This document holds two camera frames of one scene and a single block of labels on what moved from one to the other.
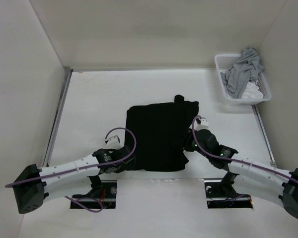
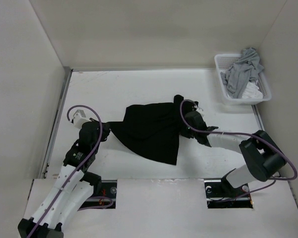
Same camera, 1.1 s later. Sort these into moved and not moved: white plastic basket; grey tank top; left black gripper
Moved: left black gripper
Not moved: grey tank top; white plastic basket
